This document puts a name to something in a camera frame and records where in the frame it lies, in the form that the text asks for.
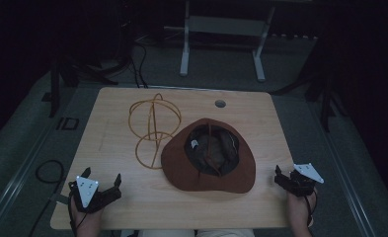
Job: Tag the black tripod stand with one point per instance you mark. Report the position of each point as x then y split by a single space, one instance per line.
55 92
326 98

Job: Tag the white metal table frame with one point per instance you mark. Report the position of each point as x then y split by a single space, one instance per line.
224 26

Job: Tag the black floor bracket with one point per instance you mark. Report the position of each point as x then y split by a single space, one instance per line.
63 124

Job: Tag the person's right hand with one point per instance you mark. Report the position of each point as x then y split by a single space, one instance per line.
299 214

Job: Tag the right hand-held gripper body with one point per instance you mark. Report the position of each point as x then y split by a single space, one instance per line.
302 180

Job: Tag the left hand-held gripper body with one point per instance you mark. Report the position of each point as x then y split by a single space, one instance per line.
87 191

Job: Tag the person's left hand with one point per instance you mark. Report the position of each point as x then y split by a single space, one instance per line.
89 223

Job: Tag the brown bucket hat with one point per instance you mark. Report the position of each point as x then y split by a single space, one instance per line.
181 171

